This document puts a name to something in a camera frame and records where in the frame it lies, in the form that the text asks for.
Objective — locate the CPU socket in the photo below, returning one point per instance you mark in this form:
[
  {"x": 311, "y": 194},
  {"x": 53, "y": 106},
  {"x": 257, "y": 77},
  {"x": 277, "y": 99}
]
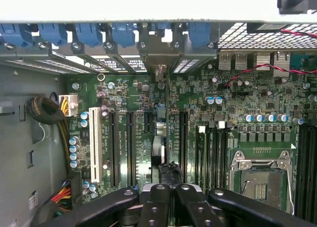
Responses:
[{"x": 260, "y": 185}]

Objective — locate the short black expansion slot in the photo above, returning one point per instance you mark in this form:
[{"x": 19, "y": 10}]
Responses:
[{"x": 148, "y": 123}]

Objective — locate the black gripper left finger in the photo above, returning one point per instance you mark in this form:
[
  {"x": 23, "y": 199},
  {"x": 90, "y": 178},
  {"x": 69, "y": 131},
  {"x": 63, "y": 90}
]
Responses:
[{"x": 153, "y": 207}]

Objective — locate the black open PC case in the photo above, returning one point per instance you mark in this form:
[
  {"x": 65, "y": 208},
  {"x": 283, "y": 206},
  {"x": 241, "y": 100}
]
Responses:
[{"x": 24, "y": 137}]

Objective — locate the long black expansion slot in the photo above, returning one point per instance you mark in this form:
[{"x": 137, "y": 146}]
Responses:
[
  {"x": 183, "y": 142},
  {"x": 115, "y": 147},
  {"x": 131, "y": 147}
]

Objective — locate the green motherboard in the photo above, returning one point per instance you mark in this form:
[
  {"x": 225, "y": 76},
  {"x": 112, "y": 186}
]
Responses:
[{"x": 138, "y": 93}]

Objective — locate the metal slot cover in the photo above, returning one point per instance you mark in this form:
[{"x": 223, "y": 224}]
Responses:
[{"x": 198, "y": 56}]

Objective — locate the white expansion slot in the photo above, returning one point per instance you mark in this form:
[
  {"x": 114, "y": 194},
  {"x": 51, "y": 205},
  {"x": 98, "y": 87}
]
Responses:
[{"x": 95, "y": 142}]

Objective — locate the metal locking lever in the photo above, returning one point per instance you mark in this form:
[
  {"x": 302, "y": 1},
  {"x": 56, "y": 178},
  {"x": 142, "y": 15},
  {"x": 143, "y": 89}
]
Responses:
[
  {"x": 291, "y": 187},
  {"x": 245, "y": 187}
]

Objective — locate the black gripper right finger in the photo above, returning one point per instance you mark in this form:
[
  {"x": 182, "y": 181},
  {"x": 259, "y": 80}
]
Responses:
[{"x": 195, "y": 207}]

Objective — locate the white power connector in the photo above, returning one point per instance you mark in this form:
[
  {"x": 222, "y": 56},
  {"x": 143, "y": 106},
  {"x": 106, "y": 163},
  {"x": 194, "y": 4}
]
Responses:
[{"x": 71, "y": 104}]

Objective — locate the black RAM slot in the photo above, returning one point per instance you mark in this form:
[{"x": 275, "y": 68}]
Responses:
[
  {"x": 307, "y": 175},
  {"x": 314, "y": 175},
  {"x": 222, "y": 157},
  {"x": 211, "y": 157},
  {"x": 300, "y": 175}
]

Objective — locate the blue card clip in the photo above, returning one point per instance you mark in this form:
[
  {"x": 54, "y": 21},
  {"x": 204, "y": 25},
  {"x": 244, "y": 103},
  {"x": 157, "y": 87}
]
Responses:
[
  {"x": 88, "y": 35},
  {"x": 199, "y": 35},
  {"x": 52, "y": 35},
  {"x": 123, "y": 35},
  {"x": 15, "y": 35},
  {"x": 161, "y": 26}
]

